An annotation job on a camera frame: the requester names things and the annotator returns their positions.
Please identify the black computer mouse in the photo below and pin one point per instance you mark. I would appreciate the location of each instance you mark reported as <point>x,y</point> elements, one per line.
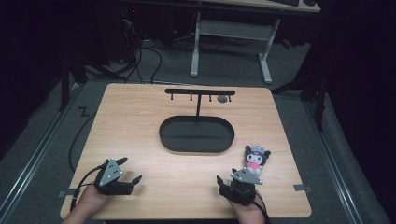
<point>309,2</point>

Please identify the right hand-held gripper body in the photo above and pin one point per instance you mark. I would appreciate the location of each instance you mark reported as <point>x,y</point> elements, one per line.
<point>241,186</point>

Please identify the black metal stand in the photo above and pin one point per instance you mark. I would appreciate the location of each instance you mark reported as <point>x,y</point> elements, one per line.
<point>314,93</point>
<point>67,81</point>

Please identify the metal floor rail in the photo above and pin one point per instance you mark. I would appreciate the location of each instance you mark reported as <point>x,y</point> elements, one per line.
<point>34,155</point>
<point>334,161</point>

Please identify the white metal frame desk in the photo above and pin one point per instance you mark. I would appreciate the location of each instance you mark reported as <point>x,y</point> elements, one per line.
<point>236,29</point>

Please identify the black hook rack with tray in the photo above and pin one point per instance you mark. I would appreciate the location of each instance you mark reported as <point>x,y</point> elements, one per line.
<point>196,134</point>

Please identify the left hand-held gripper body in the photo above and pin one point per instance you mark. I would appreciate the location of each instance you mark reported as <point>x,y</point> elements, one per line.
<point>109,178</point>

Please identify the grey tape strip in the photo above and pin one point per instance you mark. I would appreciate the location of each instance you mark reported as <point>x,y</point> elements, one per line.
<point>302,187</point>
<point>66,193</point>

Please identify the grey round disc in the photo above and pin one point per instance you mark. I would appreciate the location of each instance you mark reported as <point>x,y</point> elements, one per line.
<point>222,99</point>

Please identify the person's left hand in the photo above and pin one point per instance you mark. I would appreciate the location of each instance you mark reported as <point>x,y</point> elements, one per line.
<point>90,199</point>

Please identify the black computer tower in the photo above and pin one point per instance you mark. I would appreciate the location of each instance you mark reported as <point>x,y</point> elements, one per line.
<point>127,34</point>

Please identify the black and pink plush toy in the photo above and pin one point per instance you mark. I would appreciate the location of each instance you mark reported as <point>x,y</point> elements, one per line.
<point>256,160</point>

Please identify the person's right hand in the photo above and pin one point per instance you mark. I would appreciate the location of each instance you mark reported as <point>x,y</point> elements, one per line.
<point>247,213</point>

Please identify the black keyboard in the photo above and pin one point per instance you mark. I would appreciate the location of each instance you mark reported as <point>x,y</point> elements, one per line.
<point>285,2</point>

